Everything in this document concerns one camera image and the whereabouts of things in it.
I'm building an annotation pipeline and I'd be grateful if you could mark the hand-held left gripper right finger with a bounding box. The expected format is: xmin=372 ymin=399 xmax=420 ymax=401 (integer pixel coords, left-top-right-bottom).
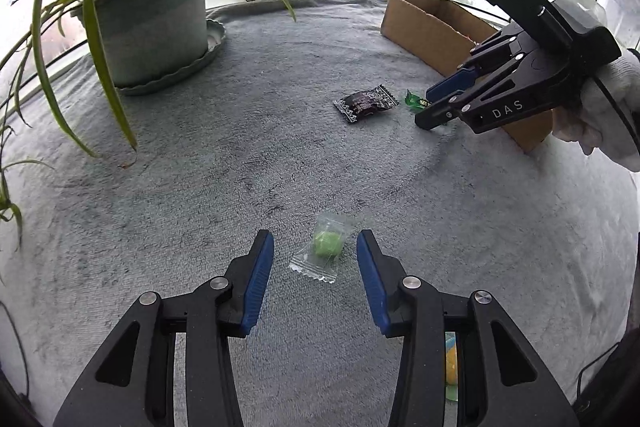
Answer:
xmin=356 ymin=229 xmax=579 ymax=427

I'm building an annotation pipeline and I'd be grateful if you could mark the green spider plant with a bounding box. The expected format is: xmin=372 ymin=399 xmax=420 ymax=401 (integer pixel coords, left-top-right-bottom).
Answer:
xmin=0 ymin=0 xmax=297 ymax=258

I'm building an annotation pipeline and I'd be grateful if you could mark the person's right hand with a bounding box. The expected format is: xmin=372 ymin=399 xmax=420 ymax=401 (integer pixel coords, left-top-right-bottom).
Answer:
xmin=549 ymin=0 xmax=640 ymax=171

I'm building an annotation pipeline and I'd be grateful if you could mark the black patterned snack packet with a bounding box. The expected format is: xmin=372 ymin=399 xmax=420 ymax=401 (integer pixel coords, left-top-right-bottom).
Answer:
xmin=333 ymin=84 xmax=398 ymax=125

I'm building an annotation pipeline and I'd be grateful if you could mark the grey-green plant pot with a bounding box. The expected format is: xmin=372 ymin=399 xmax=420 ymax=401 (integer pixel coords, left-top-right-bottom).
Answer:
xmin=72 ymin=0 xmax=213 ymax=88

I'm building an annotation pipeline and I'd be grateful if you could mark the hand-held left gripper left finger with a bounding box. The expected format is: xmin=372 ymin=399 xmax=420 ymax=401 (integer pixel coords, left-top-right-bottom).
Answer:
xmin=52 ymin=229 xmax=275 ymax=427

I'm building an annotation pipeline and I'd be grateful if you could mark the grey-green pot saucer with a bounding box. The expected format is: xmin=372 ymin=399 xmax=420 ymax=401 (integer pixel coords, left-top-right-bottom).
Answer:
xmin=117 ymin=19 xmax=226 ymax=96

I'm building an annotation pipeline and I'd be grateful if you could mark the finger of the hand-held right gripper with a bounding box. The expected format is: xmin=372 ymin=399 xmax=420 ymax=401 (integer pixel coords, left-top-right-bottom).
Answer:
xmin=413 ymin=52 xmax=526 ymax=131
xmin=425 ymin=28 xmax=527 ymax=102

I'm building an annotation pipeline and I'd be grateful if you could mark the green candy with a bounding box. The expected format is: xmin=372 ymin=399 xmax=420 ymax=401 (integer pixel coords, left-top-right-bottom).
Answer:
xmin=290 ymin=213 xmax=353 ymax=284

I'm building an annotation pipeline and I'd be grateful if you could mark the cardboard box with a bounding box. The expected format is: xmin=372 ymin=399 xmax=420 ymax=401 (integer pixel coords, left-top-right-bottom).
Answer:
xmin=381 ymin=0 xmax=553 ymax=154

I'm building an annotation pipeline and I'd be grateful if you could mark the small green candy wrapper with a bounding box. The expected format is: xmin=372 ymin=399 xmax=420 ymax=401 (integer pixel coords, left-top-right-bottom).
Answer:
xmin=404 ymin=89 xmax=432 ymax=112

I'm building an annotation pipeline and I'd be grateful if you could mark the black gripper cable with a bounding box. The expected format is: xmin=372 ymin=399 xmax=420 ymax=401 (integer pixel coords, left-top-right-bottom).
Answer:
xmin=594 ymin=76 xmax=640 ymax=135

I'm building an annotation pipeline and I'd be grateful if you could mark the yellow snack packet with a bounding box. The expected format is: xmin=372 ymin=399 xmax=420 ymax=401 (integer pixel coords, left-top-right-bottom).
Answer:
xmin=445 ymin=332 xmax=459 ymax=402

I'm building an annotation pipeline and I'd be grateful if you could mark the thin black cable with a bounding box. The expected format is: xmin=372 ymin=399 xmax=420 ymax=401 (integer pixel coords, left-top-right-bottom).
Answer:
xmin=0 ymin=301 xmax=32 ymax=400

